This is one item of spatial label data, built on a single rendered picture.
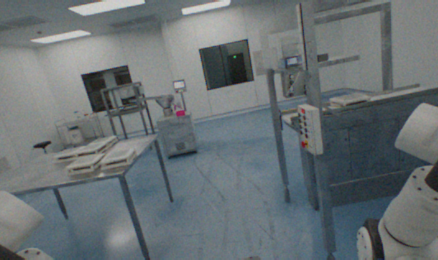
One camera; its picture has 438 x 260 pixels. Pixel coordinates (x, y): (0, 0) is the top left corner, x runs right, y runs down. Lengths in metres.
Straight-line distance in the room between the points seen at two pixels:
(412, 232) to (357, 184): 2.30
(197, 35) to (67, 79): 3.78
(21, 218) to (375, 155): 2.65
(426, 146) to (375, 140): 2.33
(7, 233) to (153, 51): 7.18
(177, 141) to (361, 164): 3.11
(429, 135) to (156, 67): 7.23
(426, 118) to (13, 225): 0.50
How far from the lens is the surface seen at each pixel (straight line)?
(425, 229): 0.51
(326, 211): 1.84
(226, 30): 7.44
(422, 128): 0.39
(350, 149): 2.62
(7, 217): 0.40
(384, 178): 2.93
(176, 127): 4.68
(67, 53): 8.19
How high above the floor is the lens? 1.55
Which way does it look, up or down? 14 degrees down
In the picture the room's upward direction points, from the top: 12 degrees counter-clockwise
